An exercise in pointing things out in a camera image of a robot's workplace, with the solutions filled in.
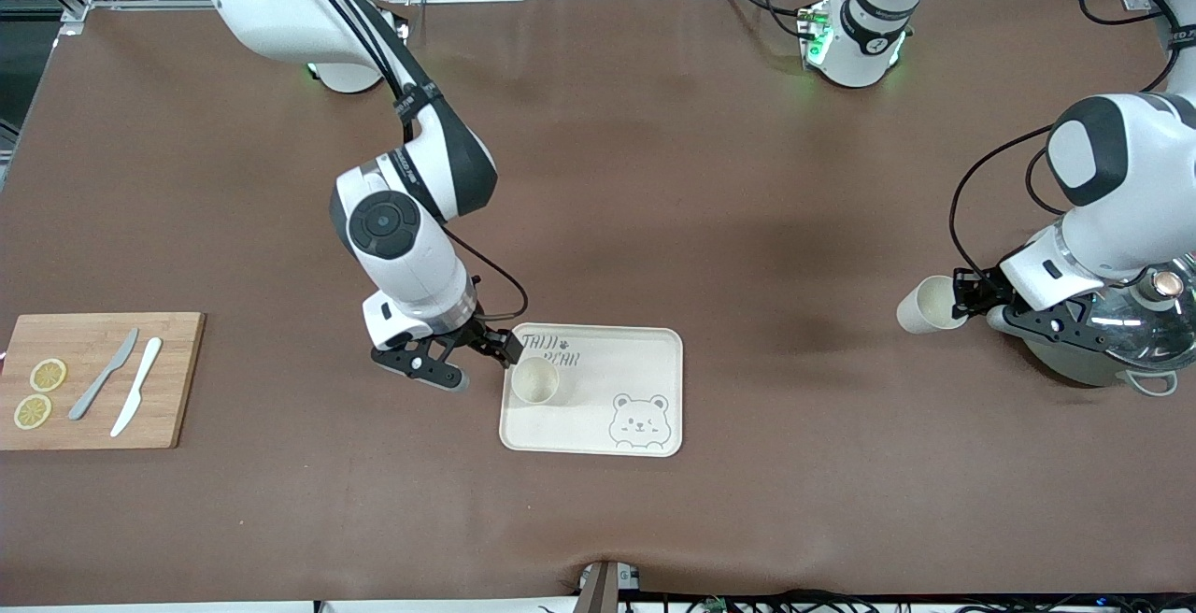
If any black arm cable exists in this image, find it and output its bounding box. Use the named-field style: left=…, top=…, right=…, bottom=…
left=948, top=0, right=1183, bottom=282
left=280, top=0, right=530, bottom=326

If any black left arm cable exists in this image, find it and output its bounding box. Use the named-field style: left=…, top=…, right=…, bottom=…
left=948, top=0, right=1183, bottom=282

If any white plastic knife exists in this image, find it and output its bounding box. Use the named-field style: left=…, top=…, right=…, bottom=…
left=109, top=337, right=164, bottom=438

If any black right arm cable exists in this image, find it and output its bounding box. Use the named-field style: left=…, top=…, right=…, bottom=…
left=280, top=0, right=530, bottom=326

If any white plastic cup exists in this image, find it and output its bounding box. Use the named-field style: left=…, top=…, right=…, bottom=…
left=510, top=356, right=562, bottom=406
left=896, top=275, right=970, bottom=335

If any grey plastic knife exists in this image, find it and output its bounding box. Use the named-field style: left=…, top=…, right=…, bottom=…
left=67, top=328, right=140, bottom=422

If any bamboo cutting board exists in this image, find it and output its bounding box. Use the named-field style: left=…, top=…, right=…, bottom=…
left=0, top=312, right=206, bottom=451

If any metal camera stand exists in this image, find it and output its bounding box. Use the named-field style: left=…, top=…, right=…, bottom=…
left=577, top=560, right=642, bottom=613

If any glass pot lid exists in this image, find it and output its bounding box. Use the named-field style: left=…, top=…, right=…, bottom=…
left=1089, top=258, right=1196, bottom=373

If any cream bear print tray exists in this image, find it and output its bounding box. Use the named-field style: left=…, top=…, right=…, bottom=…
left=499, top=322, right=684, bottom=458

